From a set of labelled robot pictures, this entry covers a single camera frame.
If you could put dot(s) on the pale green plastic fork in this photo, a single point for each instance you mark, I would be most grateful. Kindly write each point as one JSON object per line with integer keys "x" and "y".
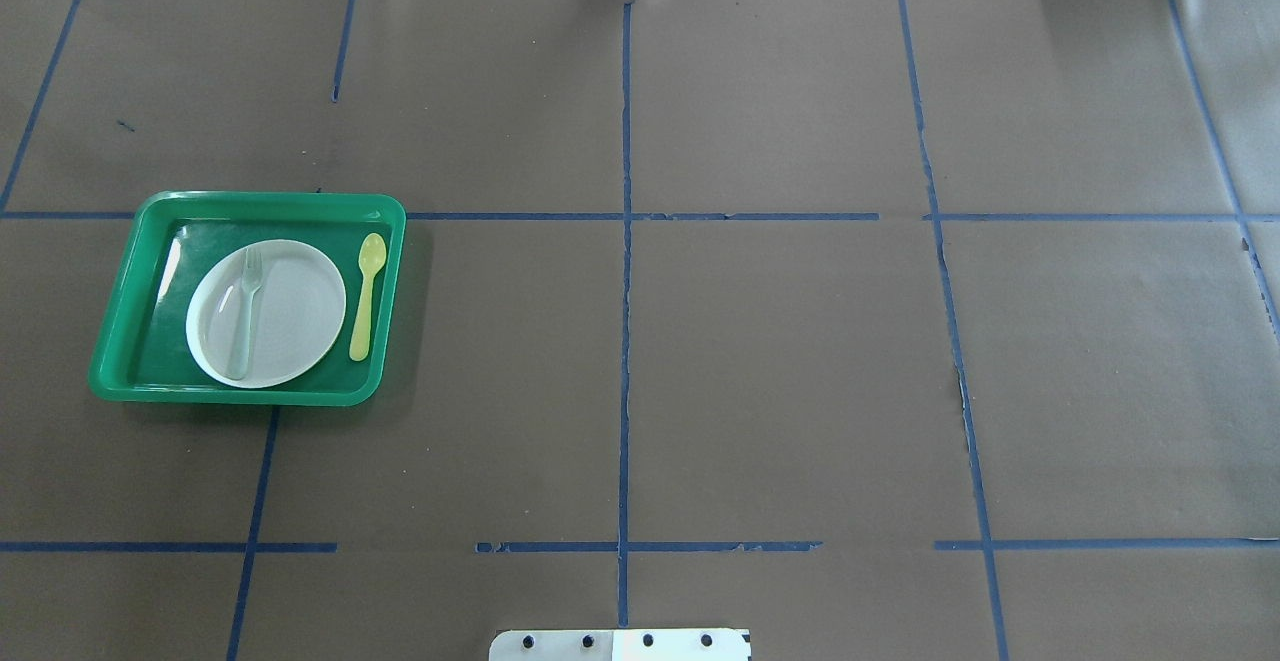
{"x": 250, "y": 284}

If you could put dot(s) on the yellow plastic spoon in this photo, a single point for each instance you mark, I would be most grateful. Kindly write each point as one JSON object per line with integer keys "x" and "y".
{"x": 372, "y": 257}

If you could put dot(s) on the white round plate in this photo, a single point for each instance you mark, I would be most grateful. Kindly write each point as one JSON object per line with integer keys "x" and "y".
{"x": 299, "y": 314}

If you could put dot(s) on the green plastic tray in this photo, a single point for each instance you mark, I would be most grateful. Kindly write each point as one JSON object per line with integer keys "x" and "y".
{"x": 176, "y": 237}

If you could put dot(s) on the white metal base plate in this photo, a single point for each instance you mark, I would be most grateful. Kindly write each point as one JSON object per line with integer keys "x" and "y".
{"x": 623, "y": 644}

